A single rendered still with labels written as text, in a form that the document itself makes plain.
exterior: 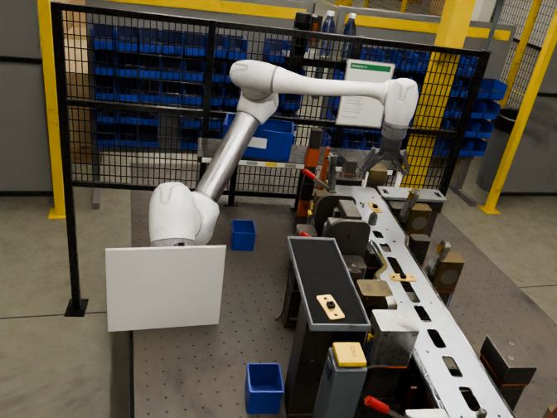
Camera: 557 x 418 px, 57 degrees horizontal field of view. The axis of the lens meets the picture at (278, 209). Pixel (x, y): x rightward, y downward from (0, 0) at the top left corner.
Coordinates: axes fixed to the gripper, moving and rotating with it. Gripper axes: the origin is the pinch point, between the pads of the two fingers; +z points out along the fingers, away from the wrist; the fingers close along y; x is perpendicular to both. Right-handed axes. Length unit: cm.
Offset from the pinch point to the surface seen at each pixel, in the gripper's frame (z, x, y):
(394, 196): 9.7, -11.4, -12.0
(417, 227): 12.9, 8.6, -15.5
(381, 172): 4.8, -23.4, -9.1
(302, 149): 7, -49, 22
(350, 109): -13, -54, 1
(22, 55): 2, -153, 172
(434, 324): 10, 69, 3
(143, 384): 40, 62, 83
